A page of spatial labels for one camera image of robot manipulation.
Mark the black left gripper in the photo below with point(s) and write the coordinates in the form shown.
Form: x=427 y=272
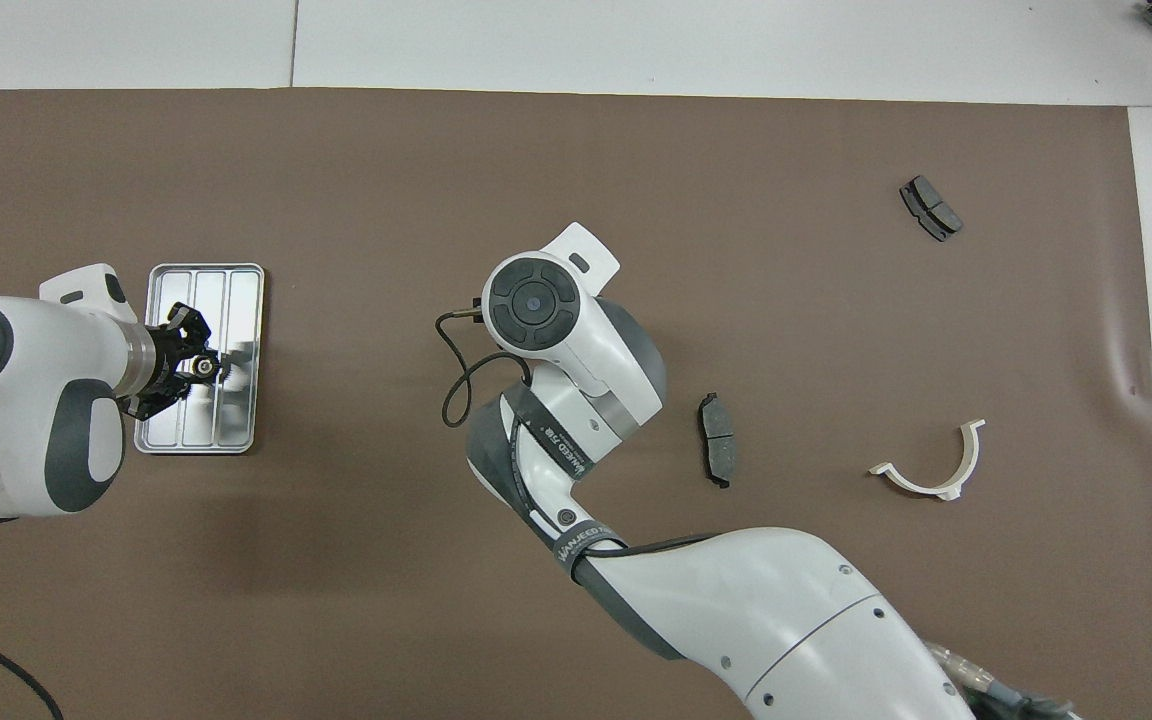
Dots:
x=161 y=360

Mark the large black bearing gear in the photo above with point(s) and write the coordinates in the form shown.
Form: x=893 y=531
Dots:
x=202 y=368

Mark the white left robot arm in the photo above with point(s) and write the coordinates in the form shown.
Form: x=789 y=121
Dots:
x=26 y=400

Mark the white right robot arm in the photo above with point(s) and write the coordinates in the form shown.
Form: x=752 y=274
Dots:
x=736 y=600

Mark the silver metal ribbed tray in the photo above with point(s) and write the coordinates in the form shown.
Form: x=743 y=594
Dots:
x=236 y=300

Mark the brown table mat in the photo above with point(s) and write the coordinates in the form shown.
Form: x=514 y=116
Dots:
x=336 y=600

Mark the long grey brake pad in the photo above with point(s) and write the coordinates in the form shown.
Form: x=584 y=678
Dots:
x=718 y=440

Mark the short grey brake pad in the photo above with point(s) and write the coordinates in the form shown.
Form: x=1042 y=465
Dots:
x=931 y=208

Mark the white curved plastic bracket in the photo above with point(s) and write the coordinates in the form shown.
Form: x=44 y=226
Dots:
x=921 y=485

